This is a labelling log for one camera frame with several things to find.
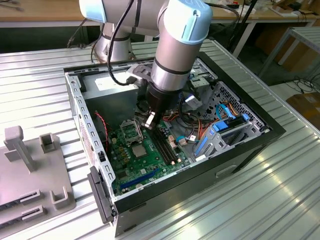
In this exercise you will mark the wooden top desk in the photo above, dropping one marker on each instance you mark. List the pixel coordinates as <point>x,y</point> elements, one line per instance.
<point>37,12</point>
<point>262,15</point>

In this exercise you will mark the grey power supply unit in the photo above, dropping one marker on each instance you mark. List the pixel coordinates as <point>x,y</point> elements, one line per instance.
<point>110,105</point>

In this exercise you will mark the silver side camera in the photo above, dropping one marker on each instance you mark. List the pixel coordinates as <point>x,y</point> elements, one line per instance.
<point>149,121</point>

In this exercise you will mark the grey parts rack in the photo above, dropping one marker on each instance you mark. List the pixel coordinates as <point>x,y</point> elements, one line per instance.
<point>37,170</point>

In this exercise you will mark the long blue expansion slot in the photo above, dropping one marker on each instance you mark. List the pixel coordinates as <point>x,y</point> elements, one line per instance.
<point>139,179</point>

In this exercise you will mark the black tripod leg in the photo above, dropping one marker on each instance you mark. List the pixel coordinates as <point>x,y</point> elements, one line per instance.
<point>246,17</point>

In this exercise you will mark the black RAM slot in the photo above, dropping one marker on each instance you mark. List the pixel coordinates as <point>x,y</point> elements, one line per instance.
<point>170,155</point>
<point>162,155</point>
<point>166,155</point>
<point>173,155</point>

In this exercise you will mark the hard disk in blue carrier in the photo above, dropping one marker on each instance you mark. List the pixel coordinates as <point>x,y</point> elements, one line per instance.
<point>220,127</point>

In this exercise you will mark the tall metal drive cage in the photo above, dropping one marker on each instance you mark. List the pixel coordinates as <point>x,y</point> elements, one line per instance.
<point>202,85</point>

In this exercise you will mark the brown cardboard box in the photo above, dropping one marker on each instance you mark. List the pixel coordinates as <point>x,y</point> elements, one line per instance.
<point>297,57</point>
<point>306,107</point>

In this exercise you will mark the black open PC case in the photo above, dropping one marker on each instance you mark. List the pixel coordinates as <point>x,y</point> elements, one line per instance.
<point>175,200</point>

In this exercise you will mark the grey metal frame table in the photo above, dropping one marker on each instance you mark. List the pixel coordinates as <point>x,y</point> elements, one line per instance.
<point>306,31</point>

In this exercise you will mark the silver CPU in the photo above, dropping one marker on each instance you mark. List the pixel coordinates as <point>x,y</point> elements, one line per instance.
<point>139,151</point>

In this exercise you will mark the green motherboard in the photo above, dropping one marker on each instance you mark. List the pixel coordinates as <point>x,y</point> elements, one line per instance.
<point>150,166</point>

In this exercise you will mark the cream four pin connector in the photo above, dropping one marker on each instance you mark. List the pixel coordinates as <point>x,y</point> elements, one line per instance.
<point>114,140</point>

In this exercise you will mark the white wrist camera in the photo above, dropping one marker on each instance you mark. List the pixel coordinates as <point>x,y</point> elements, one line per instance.
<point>193,102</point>

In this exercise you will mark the low metal disk bay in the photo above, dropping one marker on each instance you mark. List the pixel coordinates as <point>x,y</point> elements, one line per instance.
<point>215,147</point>

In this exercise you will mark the blue plastic bay latch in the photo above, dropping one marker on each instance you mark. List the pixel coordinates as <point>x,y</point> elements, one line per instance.
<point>201,146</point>

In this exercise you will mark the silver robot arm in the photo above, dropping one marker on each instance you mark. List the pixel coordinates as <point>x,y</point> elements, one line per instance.
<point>172,55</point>

